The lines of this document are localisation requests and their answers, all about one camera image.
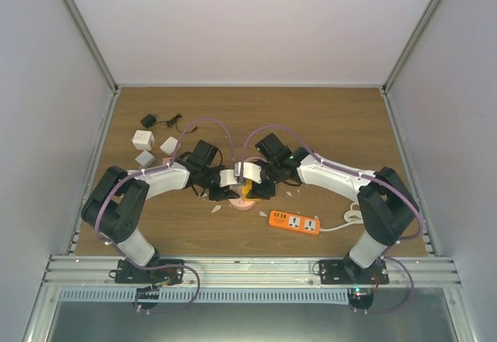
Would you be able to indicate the white USB charger plug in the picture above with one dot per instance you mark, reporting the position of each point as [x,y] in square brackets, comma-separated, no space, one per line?
[145,159]

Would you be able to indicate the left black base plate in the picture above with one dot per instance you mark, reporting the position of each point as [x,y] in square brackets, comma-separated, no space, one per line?
[126,273]

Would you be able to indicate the orange power strip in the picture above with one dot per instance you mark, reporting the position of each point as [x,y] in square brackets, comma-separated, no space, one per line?
[294,223]

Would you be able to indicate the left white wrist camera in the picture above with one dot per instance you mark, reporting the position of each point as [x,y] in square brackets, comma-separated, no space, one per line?
[228,178]

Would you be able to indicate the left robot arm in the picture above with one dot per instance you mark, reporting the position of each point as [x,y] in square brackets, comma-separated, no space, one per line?
[114,207]

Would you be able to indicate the right aluminium corner post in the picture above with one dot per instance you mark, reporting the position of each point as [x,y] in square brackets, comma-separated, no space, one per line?
[413,40]

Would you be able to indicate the pink round socket base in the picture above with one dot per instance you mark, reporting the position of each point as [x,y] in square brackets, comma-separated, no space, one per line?
[242,205]

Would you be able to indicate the left aluminium corner post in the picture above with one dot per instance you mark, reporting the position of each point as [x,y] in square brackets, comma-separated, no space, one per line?
[85,32]

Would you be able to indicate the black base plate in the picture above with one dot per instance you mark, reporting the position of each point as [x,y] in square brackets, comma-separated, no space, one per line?
[126,273]
[346,272]

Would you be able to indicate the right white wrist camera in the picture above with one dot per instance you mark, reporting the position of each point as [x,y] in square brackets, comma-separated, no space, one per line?
[248,171]

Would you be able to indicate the aluminium rail front frame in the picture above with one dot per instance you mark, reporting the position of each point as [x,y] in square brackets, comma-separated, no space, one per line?
[253,272]

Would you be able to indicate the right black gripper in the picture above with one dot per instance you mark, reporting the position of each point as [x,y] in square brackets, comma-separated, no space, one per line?
[261,192]

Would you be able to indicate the grey slotted cable duct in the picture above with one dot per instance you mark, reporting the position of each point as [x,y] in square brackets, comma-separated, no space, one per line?
[209,295]

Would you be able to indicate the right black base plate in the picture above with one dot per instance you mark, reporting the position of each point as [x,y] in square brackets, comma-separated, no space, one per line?
[346,272]

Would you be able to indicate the aluminium corner post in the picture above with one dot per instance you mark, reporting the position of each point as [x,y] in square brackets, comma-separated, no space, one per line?
[413,40]
[85,32]

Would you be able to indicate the yellow cube socket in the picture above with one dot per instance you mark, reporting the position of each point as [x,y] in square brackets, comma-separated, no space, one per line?
[245,191]

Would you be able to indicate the black power adapter with cable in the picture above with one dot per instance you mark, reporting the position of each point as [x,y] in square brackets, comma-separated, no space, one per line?
[151,120]

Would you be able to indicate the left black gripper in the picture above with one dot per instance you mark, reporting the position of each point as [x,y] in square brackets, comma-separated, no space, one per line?
[222,195]

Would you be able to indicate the white tiger cube plug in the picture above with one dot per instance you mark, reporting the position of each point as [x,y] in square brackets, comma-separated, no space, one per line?
[143,140]

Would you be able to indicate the white cube adapter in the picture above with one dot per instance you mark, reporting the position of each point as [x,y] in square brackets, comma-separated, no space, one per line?
[169,146]

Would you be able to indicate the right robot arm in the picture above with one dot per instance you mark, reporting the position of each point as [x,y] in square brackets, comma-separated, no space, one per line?
[386,205]

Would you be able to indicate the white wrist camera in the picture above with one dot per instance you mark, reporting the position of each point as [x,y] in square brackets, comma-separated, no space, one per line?
[228,178]
[248,171]

